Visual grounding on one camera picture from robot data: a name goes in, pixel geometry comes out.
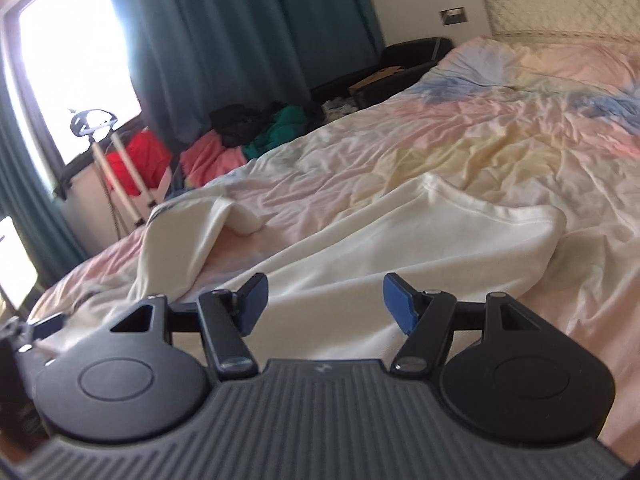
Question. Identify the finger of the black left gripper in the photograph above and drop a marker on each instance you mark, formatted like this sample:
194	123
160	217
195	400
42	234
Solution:
21	335

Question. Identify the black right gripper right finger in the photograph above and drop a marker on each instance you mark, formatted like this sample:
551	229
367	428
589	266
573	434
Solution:
500	369

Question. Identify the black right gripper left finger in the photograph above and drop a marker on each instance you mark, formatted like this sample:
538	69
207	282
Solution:
153	368

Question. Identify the cream white zip jacket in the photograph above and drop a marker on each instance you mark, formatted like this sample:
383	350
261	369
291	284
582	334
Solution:
325	292

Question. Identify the teal curtain right of window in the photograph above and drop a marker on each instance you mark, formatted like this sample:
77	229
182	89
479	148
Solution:
49	241

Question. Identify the teal curtain of window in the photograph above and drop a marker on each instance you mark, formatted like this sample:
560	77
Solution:
49	241
188	58

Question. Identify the red bag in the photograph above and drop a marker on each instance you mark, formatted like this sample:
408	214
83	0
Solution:
149	156

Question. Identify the pink cloth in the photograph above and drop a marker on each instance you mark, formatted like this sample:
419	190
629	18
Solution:
208	158

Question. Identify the pastel tie-dye bed sheet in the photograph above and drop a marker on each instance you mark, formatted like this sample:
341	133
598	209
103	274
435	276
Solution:
510	124

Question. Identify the black cloth pile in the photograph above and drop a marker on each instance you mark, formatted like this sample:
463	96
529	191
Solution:
238	125

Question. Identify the green cloth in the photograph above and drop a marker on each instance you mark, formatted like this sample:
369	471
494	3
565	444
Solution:
286	125

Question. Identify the dark bedside box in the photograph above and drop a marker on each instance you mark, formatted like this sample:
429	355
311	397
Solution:
399	67

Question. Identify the teal curtain left of window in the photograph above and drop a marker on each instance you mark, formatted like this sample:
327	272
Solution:
188	58

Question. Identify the bright window with dark frame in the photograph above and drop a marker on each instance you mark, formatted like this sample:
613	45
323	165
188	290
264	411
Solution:
69	56

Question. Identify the wall switch plate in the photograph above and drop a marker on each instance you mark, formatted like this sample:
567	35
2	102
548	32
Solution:
453	16

